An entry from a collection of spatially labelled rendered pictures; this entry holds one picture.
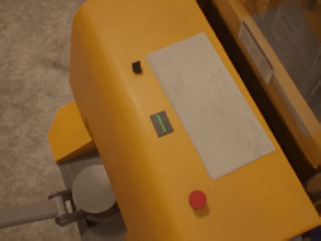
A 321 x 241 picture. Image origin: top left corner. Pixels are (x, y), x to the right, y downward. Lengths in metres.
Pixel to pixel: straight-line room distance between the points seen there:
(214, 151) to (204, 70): 0.22
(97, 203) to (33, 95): 0.91
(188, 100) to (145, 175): 0.21
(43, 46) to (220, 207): 1.60
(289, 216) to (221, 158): 0.19
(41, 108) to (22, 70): 0.27
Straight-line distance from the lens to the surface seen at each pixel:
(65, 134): 1.54
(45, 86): 2.08
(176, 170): 0.87
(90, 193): 1.35
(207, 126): 0.91
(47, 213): 1.37
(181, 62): 0.98
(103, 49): 1.04
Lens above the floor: 1.73
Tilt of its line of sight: 66 degrees down
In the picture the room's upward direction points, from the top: 4 degrees counter-clockwise
